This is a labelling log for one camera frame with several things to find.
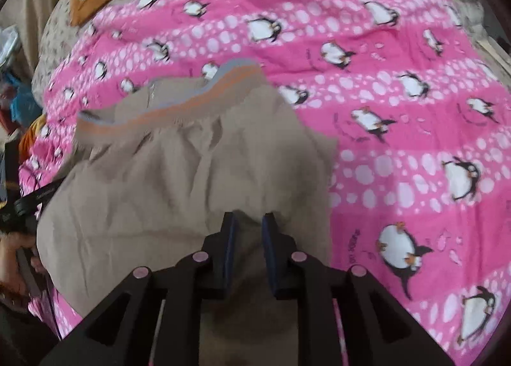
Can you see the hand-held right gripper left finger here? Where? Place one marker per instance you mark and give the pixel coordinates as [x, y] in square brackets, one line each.
[230, 254]

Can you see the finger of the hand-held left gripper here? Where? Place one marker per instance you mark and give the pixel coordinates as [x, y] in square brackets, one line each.
[40, 196]

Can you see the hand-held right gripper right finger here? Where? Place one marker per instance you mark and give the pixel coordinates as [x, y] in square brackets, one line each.
[268, 254]

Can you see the khaki jacket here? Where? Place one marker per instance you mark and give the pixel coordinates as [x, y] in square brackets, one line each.
[159, 190]

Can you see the person's left hand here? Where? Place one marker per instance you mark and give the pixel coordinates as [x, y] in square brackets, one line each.
[12, 262]

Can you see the orange cloth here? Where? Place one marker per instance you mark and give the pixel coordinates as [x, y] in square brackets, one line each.
[34, 132]

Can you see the white plastic bag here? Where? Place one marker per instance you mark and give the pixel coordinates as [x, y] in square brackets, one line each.
[8, 44]

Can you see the floral bed sheet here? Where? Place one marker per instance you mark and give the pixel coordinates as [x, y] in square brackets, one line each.
[56, 38]

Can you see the pink penguin print blanket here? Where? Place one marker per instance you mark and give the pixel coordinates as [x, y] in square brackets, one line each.
[379, 130]

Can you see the wooden board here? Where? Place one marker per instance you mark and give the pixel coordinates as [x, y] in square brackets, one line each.
[493, 50]

